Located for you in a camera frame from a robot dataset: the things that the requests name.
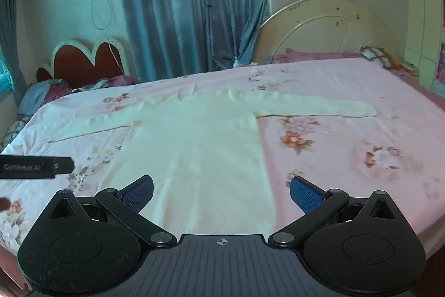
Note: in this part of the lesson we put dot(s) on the blue velvet curtain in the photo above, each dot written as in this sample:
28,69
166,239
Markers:
187,4

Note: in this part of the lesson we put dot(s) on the checked patterned pillow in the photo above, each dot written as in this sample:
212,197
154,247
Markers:
380,57

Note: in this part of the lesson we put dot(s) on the pink floral bed sheet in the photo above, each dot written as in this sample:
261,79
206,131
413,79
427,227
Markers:
347,102

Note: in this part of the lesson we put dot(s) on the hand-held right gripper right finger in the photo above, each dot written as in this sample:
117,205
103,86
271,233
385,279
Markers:
306,195

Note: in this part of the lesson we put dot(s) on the cream knit sweater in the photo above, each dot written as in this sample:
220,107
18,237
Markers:
194,144

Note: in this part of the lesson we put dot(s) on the cream wardrobe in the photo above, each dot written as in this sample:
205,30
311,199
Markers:
422,15

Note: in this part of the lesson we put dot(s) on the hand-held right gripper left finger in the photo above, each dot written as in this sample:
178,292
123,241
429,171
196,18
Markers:
139,195

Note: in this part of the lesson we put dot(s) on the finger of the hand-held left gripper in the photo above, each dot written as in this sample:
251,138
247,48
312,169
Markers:
64,166

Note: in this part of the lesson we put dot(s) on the cream round headboard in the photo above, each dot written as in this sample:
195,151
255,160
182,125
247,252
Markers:
313,29

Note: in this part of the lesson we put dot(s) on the red heart-shaped headboard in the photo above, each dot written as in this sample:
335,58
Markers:
80,65

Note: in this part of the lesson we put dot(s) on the small white bottle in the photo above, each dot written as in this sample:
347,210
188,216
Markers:
237,62

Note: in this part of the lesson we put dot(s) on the narrow blue curtain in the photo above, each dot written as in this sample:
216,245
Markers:
12,22

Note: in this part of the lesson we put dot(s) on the pink pillow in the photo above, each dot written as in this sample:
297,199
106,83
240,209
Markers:
313,56

